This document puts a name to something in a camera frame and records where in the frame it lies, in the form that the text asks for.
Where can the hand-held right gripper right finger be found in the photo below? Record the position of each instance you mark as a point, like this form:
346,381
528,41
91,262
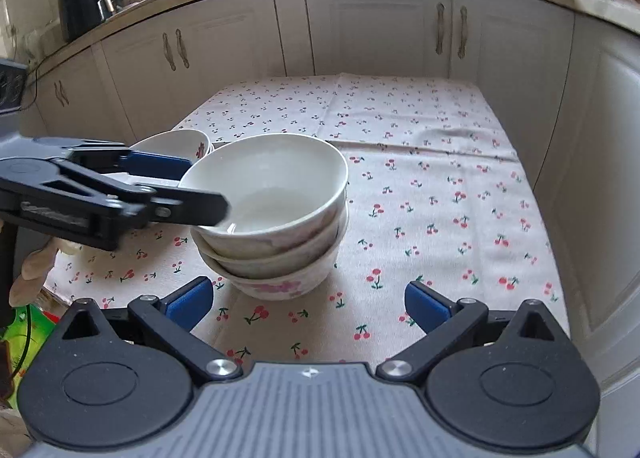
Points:
425,305

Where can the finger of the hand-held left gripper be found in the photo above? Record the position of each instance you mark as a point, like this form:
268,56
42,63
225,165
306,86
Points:
160,165
200,208

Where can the person's left hand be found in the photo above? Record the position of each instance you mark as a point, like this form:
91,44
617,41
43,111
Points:
32,278

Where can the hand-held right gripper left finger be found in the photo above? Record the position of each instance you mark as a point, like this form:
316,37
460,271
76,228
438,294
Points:
192,300

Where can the white cabinet door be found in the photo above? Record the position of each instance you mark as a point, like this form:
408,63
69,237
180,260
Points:
515,63
370,23
230,38
600,163
42,108
95,93
140,78

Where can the green plastic bag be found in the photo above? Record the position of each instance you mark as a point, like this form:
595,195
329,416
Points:
25,333

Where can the black air fryer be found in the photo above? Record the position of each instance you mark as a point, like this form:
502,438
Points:
80,8

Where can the white bowl pale flower print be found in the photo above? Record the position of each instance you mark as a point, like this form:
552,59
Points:
280,173
270,257

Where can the cherry print tablecloth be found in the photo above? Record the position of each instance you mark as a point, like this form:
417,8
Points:
425,238

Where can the white bowl bold pink flowers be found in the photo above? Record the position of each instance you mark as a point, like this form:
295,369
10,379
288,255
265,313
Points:
280,288

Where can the narrow white cabinet panel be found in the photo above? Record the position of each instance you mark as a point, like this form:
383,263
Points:
295,28

